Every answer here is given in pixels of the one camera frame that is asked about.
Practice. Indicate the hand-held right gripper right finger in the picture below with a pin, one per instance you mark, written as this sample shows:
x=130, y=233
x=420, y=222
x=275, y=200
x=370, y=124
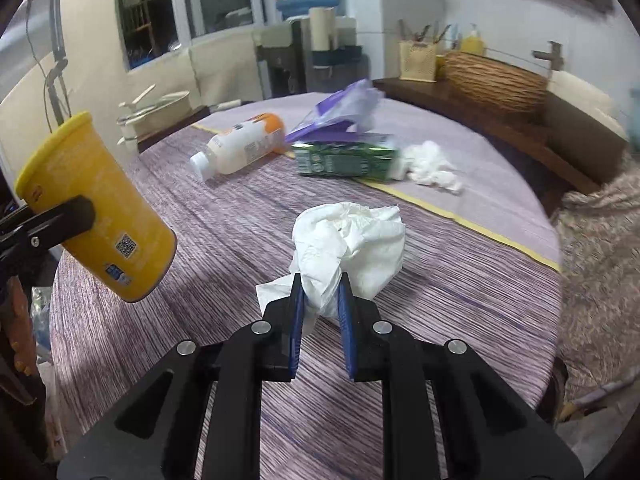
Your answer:
x=346, y=330

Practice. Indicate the bundle of chopsticks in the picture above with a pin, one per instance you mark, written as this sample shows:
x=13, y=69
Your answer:
x=425, y=34

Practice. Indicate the grey water dispenser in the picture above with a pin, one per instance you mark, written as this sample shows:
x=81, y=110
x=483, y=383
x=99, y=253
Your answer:
x=280, y=60

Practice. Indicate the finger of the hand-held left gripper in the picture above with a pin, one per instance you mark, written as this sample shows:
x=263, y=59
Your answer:
x=60, y=220

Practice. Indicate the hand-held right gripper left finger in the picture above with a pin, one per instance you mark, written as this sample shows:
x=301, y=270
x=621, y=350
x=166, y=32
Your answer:
x=296, y=320

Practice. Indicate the yellow soap dispenser bottle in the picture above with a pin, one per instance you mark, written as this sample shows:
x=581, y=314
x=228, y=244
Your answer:
x=472, y=42

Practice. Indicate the beige utensil holder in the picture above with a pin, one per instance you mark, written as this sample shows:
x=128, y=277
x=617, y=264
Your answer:
x=417, y=62

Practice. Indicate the yellow plastic cup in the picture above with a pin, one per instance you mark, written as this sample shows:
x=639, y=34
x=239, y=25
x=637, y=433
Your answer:
x=100, y=180

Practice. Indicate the wicker basket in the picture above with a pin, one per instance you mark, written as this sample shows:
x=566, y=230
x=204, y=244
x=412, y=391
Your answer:
x=495, y=82

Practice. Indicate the black phone stand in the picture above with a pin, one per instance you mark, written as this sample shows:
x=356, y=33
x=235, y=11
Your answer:
x=57, y=60

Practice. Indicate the green drink carton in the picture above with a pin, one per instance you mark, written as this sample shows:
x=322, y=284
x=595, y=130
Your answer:
x=345, y=160

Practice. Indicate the dark cup holder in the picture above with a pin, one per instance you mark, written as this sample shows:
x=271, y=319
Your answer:
x=340, y=56

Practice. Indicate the purple striped tablecloth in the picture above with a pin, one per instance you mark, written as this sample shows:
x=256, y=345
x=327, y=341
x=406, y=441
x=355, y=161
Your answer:
x=425, y=270

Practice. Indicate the cream cooking pot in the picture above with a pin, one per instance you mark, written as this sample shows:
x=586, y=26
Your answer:
x=155, y=110

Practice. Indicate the purple plastic bag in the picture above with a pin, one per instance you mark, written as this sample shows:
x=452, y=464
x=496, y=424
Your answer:
x=340, y=107

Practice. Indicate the person's left hand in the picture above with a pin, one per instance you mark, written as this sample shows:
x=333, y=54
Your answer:
x=20, y=320

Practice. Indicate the dark wooden counter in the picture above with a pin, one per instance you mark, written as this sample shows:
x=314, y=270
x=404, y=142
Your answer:
x=500, y=125

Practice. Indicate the paisley cloth cover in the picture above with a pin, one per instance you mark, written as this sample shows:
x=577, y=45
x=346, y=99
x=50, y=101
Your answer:
x=600, y=270

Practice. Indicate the white tissue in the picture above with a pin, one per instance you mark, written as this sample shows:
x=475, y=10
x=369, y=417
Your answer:
x=350, y=240
x=430, y=165

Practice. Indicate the beige paper cup stack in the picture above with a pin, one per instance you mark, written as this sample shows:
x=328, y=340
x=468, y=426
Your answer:
x=322, y=30

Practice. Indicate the dark wooden board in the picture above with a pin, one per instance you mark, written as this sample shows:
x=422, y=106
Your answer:
x=170, y=127

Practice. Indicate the white plastic bottle orange label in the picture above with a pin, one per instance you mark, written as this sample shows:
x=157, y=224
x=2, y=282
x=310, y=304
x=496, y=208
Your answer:
x=240, y=145

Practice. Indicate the bronze faucet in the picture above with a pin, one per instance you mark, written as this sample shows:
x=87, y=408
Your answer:
x=550, y=57

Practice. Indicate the sliding window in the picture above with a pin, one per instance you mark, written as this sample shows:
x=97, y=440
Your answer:
x=220, y=0

